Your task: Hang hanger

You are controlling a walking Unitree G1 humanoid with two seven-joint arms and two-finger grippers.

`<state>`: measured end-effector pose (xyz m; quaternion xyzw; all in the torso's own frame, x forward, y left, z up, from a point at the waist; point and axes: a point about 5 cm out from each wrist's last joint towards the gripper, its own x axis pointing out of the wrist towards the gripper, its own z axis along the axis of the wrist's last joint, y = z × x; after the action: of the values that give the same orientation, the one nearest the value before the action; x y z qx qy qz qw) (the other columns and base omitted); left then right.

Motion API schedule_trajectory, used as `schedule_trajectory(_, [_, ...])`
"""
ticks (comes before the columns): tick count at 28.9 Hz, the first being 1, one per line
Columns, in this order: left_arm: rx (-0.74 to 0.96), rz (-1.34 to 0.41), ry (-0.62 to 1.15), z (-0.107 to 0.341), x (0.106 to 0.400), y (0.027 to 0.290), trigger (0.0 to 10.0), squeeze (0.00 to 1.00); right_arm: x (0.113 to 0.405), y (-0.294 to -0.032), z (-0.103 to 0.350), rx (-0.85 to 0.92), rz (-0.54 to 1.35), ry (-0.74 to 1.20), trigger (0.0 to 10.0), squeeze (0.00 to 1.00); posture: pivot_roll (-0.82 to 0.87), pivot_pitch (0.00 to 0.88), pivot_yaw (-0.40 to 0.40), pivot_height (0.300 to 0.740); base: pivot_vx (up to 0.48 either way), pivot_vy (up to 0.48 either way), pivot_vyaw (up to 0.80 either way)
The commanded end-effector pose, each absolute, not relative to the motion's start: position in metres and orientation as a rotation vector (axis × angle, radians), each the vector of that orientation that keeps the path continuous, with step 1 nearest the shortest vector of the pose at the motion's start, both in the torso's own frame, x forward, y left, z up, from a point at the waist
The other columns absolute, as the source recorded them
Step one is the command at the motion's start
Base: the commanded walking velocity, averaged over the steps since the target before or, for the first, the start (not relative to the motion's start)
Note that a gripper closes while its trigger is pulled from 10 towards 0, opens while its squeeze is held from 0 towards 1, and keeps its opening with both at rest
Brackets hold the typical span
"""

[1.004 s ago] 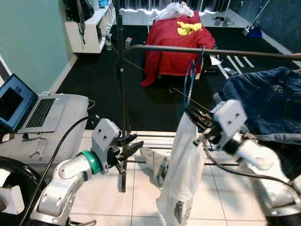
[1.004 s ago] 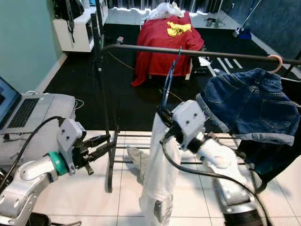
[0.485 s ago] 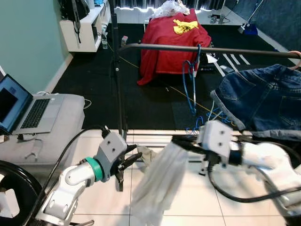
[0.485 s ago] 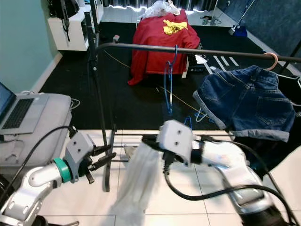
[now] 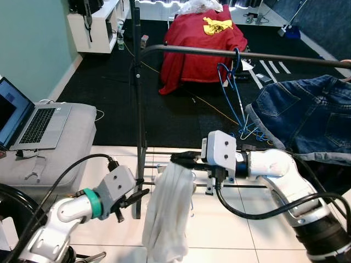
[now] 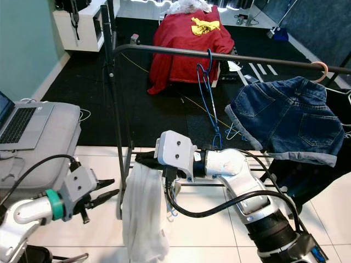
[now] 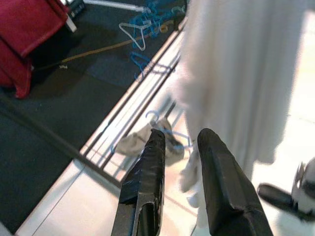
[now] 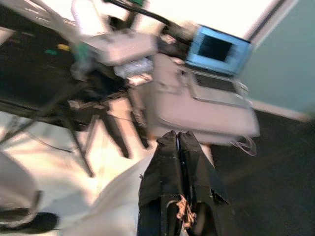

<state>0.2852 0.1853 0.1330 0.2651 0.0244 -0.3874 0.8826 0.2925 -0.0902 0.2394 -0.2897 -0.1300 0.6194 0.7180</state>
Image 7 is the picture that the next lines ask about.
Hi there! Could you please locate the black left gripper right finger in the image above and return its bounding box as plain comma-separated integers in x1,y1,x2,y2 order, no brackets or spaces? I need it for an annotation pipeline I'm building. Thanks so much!
197,127,274,236

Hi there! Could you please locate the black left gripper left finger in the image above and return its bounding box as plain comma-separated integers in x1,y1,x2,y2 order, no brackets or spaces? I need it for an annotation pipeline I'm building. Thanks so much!
110,128,166,236

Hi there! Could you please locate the white T-shirt grey print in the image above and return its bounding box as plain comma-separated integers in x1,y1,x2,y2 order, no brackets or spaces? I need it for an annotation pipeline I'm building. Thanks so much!
177,0,308,222

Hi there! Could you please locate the white plastic hanger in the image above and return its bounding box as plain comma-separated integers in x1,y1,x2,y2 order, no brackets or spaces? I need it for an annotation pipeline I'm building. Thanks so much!
119,22,146,52

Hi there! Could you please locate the black metal clothes rack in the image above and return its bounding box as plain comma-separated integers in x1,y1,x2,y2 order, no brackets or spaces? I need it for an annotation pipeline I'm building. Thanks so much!
0,14,188,185

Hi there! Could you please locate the black robot foot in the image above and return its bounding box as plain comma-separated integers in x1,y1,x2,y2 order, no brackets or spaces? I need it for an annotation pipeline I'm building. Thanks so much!
257,183,297,212

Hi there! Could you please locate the black white machine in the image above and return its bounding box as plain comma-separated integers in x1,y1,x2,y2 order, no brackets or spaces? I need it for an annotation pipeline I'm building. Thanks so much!
64,0,86,32

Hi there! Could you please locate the red cloth cover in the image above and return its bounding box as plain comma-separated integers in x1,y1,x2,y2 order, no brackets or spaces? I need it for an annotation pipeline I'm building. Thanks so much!
0,0,71,99

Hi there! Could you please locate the yellow floor cable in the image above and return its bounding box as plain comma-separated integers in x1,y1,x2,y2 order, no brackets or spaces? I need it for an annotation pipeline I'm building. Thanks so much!
31,36,151,72

